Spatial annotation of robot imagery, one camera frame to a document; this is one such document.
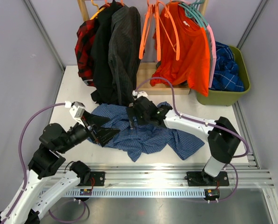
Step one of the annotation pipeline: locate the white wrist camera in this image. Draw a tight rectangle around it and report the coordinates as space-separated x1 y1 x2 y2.
64 101 86 126
132 91 148 100

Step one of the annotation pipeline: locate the pink hanger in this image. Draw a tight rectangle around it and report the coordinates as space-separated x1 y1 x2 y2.
205 24 217 88

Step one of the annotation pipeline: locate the yellow hanger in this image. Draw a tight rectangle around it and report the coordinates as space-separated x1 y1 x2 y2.
90 0 106 20

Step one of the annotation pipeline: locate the wooden clothes rack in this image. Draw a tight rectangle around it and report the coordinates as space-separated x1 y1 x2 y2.
77 0 209 95

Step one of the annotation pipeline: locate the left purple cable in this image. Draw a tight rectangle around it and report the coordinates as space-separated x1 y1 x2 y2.
0 102 67 222

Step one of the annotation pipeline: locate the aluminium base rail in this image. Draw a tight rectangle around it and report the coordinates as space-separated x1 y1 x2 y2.
40 154 276 199

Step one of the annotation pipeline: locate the orange hanger of blue shirt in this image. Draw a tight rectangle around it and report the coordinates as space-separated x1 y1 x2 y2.
139 0 153 60

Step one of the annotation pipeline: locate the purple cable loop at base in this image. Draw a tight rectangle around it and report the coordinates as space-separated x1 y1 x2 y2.
47 198 91 222

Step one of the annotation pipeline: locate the blue plaid cloth in basket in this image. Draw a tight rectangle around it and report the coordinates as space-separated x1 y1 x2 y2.
209 42 245 92

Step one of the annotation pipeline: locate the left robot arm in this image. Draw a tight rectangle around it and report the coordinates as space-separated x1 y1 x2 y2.
0 109 120 224

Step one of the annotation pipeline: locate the teal hanger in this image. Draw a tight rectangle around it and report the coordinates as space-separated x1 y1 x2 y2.
178 0 208 31

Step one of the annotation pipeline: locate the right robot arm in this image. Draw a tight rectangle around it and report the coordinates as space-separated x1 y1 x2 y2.
127 96 241 187

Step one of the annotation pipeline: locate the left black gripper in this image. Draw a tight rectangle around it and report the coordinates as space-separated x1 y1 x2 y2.
58 110 121 154

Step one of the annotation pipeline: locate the blue checked shirt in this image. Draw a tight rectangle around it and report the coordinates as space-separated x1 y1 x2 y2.
92 104 205 162

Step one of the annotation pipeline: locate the empty orange hanger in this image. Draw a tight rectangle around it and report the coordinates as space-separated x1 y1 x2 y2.
158 1 181 62
154 0 161 62

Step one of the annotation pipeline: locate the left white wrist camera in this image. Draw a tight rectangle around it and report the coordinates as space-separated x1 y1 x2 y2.
64 101 86 126

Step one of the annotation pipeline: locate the red black plaid shirt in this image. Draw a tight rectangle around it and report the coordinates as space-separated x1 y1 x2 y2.
74 4 114 87

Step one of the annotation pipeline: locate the green laundry basket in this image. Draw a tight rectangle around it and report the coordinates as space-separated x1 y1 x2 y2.
196 46 251 106

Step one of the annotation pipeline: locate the dark grey striped shirt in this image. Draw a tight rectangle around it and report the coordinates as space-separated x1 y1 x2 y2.
108 5 141 106

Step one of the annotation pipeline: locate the orange t-shirt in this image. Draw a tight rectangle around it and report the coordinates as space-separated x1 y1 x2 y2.
150 2 210 97

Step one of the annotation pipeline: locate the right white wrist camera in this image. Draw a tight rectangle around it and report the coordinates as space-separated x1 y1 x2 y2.
132 91 148 100

